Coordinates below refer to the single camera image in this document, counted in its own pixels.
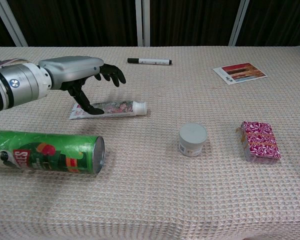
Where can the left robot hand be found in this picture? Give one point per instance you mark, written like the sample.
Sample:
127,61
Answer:
70,70

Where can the floral toothpaste tube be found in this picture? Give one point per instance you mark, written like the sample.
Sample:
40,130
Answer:
117,107

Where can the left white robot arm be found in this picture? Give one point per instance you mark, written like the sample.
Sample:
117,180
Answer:
17,85

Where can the small grey round cap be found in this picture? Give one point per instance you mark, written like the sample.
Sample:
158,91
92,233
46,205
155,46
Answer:
192,137

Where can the dark green curtain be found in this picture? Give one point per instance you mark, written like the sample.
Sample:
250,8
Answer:
77,20

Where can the black white marker pen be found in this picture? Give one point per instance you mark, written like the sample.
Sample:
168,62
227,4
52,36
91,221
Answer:
150,61

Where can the green Pringles can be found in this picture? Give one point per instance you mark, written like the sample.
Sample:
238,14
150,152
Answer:
52,152

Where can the beige waffle tablecloth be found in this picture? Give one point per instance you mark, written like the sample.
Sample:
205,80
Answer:
150,195

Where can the red picture card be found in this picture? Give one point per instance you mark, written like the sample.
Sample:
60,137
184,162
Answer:
241,72

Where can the pink patterned card deck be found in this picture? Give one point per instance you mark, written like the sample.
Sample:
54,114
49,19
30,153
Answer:
261,141

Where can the white slanted frame post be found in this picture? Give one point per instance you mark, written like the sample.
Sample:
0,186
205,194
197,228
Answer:
10,23
238,23

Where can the white upright frame post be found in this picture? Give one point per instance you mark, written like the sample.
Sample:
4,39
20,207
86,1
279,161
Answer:
146,22
139,22

